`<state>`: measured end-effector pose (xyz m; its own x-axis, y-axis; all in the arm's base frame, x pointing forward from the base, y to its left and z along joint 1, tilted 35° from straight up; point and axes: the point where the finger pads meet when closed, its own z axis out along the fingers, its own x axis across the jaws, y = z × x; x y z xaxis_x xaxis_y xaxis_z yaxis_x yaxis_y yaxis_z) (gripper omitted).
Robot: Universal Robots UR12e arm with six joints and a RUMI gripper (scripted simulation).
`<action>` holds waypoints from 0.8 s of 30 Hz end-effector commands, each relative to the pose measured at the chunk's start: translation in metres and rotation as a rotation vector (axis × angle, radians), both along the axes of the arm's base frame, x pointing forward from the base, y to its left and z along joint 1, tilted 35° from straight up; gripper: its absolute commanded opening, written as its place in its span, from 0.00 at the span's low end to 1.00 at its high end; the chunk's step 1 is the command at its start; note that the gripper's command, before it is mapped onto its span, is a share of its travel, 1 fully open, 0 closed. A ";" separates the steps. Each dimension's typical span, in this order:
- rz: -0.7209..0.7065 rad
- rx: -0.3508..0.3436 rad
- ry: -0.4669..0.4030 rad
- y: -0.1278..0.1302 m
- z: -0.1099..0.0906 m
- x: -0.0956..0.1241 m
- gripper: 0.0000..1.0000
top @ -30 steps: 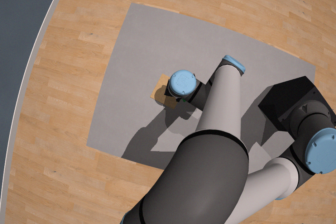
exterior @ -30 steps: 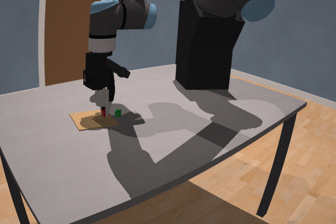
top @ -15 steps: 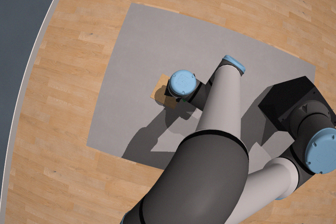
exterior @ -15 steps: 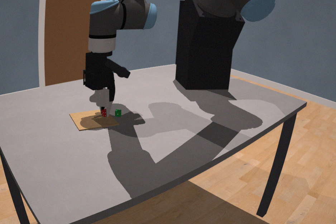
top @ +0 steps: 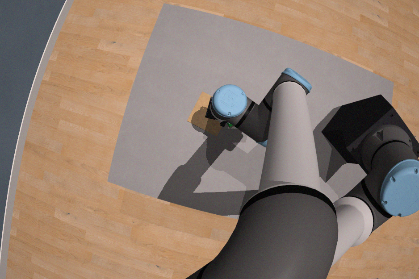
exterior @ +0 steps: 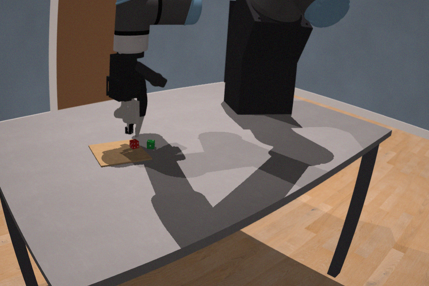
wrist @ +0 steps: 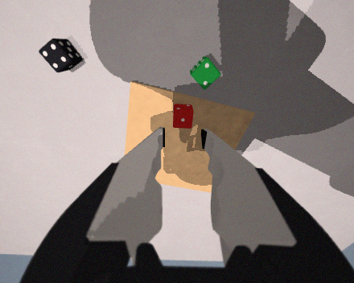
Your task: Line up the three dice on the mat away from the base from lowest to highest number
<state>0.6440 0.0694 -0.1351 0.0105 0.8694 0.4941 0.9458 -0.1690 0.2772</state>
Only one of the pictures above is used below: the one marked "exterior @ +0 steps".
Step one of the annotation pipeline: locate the red die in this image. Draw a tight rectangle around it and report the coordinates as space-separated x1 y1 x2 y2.
129 139 139 149

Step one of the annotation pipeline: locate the green die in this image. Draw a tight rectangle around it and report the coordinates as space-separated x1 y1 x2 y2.
147 140 155 149

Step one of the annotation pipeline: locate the tan mat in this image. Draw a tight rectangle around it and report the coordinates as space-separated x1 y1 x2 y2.
89 139 152 167

